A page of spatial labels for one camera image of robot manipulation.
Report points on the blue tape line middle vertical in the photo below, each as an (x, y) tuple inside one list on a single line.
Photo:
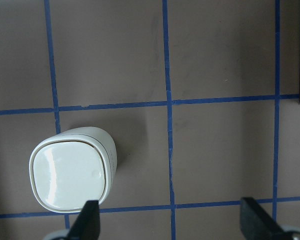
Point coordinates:
[(169, 106)]

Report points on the blue tape line right vertical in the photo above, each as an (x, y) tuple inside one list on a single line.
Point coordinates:
[(276, 112)]

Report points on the blue tape line vertical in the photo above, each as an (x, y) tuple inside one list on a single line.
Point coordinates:
[(52, 68), (276, 112), (169, 106)]

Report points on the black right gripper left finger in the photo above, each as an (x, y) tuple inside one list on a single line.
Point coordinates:
[(87, 226)]

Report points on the blue tape line left vertical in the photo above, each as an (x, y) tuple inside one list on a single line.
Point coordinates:
[(52, 68)]

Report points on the white glossy trash can lid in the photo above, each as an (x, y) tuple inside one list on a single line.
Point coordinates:
[(66, 174)]

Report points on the white trash can body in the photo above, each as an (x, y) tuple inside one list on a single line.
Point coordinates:
[(94, 136)]

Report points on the blue tape line upper horizontal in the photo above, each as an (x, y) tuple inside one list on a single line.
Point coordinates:
[(148, 104)]

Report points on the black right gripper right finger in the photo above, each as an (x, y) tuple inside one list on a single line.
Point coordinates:
[(257, 224)]

